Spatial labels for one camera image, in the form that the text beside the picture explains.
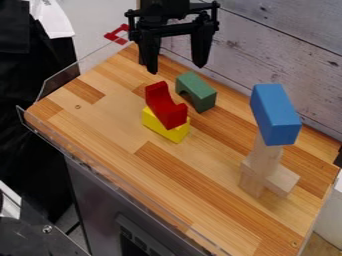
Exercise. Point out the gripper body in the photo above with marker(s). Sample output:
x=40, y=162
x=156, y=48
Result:
x=165, y=14

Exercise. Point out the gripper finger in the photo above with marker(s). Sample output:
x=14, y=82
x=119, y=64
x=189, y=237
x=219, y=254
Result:
x=202, y=40
x=149, y=50

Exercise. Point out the green arch block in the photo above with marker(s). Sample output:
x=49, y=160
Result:
x=196, y=90

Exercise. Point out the red arch block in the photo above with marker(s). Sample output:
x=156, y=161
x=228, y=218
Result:
x=164, y=104

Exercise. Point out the yellow block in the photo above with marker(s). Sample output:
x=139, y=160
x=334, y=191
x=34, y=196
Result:
x=166, y=128

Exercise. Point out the blue block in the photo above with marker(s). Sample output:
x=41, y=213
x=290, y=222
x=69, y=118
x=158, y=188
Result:
x=273, y=113

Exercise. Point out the plain wooden arch block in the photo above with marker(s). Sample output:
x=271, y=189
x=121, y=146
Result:
x=267, y=181

